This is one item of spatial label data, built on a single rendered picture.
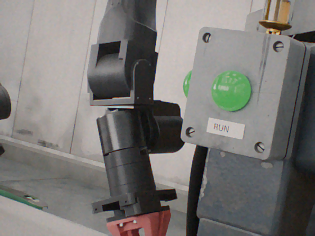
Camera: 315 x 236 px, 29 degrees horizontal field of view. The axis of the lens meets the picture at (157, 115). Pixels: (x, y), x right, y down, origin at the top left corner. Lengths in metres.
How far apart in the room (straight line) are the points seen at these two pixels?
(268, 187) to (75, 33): 7.04
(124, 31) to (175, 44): 5.89
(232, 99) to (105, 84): 0.35
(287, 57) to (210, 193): 0.14
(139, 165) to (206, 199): 0.24
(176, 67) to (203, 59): 6.14
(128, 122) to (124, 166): 0.06
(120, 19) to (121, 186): 0.21
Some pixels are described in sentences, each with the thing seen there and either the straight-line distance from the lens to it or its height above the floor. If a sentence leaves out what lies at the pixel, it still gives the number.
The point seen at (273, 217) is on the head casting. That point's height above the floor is 1.19.
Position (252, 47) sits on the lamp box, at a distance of 0.45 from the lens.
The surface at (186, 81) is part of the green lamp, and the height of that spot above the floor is 1.29.
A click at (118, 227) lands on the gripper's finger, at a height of 1.10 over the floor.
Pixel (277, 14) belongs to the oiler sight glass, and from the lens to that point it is 0.53.
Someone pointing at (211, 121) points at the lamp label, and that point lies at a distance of 0.46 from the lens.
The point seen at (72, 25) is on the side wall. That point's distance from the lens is 7.55.
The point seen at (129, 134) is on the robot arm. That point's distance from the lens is 0.75.
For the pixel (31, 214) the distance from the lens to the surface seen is 0.88.
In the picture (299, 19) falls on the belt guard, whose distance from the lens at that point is 0.74.
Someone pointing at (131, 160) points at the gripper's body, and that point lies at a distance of 0.75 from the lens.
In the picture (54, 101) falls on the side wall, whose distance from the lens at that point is 7.60.
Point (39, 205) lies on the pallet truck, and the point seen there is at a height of 0.06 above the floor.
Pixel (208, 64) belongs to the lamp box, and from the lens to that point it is 0.47.
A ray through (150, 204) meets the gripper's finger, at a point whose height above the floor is 1.14.
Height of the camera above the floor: 1.28
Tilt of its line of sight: 3 degrees down
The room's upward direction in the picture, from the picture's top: 10 degrees clockwise
